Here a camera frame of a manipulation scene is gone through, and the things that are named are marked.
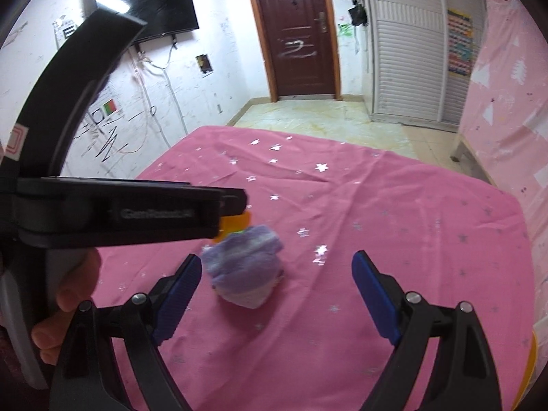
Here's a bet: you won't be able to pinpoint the left hand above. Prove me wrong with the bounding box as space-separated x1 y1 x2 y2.
30 248 101 365

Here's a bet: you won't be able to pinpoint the eye chart poster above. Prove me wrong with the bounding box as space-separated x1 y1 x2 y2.
52 15 78 49

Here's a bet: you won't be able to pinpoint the brown wooden door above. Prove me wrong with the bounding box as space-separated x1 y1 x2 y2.
251 0 342 101

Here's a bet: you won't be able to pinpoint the white louvered wardrobe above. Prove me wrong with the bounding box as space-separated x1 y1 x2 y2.
368 0 486 132

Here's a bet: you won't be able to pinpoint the pink tree-print bed curtain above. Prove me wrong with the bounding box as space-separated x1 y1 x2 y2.
457 0 548 240

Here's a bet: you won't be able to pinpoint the white wall cables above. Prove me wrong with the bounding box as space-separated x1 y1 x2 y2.
128 42 190 155

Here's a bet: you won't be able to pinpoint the black wall television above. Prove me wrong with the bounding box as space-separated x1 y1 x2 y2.
95 0 199 43

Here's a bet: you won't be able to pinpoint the colourful wall chart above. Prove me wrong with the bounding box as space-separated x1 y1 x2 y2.
448 9 474 77

